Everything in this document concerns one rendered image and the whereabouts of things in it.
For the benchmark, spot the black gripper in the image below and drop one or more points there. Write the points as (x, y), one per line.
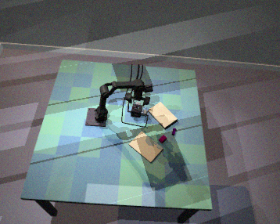
(129, 98)

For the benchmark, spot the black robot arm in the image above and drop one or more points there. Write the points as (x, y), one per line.
(137, 85)

